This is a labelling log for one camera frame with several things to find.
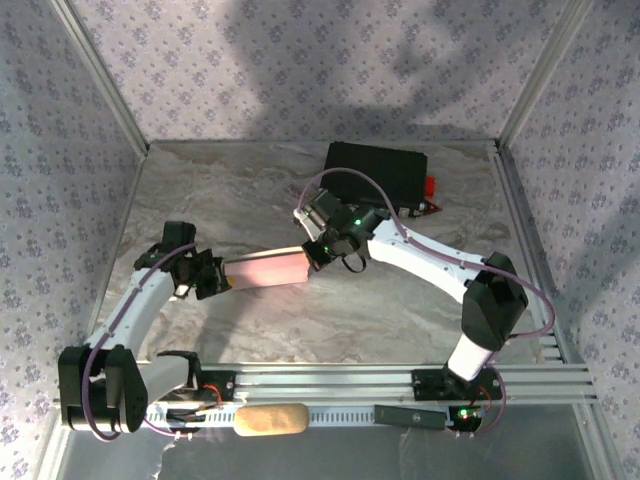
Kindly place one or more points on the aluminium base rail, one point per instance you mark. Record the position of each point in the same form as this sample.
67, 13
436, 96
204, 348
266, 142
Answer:
325, 380

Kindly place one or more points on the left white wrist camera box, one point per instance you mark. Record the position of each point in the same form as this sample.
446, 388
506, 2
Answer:
181, 290

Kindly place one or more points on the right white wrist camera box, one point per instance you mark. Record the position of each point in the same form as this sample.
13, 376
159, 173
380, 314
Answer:
306, 222

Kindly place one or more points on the left aluminium frame post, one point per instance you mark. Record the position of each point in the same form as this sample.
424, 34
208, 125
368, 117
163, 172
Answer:
102, 75

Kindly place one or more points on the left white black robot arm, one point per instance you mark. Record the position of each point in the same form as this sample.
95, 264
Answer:
135, 305

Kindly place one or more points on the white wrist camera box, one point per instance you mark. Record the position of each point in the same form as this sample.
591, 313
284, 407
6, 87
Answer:
306, 222
181, 290

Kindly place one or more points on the pink paper box sheet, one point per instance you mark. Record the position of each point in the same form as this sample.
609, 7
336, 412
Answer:
267, 270

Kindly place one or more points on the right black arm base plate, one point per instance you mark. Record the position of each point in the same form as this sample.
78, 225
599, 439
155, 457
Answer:
425, 385

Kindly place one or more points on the torn clear plastic strip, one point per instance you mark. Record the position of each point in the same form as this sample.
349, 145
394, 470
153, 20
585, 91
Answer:
406, 440
164, 457

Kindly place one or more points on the right aluminium frame post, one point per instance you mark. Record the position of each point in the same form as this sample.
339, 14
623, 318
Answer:
542, 75

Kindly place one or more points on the tan oblong sponge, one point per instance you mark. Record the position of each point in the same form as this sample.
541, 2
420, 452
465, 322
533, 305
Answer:
272, 420

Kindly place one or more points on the black rectangular device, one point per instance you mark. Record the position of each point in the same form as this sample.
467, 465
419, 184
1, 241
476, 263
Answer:
410, 417

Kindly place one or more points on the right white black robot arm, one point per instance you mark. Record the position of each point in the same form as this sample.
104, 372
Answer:
425, 260

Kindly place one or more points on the red triangular piece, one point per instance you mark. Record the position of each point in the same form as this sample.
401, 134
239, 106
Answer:
433, 208

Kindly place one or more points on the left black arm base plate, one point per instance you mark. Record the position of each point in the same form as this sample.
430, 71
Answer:
227, 385

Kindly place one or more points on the aluminium side rail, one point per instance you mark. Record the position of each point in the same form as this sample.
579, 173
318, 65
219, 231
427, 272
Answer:
505, 165

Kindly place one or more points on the red plastic block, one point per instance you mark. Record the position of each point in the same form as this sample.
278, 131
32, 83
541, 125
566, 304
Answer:
430, 186

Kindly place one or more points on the circuit board with green light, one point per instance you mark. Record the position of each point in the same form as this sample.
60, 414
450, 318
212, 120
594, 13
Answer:
465, 414

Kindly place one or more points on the aluminium frame post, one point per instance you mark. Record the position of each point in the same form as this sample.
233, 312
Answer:
102, 75
542, 75

